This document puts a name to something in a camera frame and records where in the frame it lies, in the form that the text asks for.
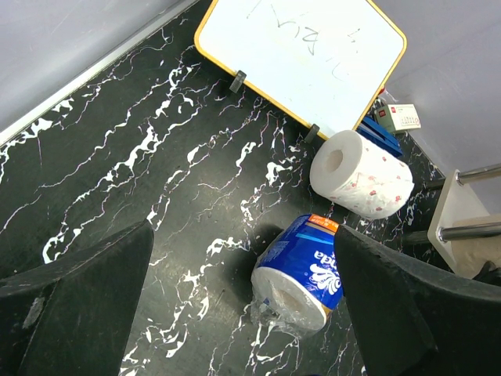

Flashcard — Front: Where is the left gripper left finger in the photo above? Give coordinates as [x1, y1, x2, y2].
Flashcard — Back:
[1, 220, 154, 375]

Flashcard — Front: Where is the white red-dotted roll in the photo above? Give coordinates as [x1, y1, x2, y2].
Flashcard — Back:
[309, 130, 414, 220]

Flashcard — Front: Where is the white two-tier shelf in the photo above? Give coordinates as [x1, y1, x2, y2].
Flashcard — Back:
[403, 164, 500, 275]

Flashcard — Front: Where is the blue roll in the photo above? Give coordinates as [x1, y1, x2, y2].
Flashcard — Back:
[250, 214, 343, 338]

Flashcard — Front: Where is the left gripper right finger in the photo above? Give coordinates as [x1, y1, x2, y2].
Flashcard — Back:
[335, 226, 500, 375]

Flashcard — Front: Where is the blue stapler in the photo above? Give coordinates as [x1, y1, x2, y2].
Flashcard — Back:
[356, 116, 403, 157]

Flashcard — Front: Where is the brown roll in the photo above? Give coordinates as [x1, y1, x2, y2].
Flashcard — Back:
[452, 236, 501, 279]

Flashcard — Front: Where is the white green cardboard box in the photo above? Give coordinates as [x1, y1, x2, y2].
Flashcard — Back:
[375, 104, 421, 133]

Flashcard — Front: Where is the small framed whiteboard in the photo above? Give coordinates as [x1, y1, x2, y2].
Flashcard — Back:
[194, 1, 407, 139]

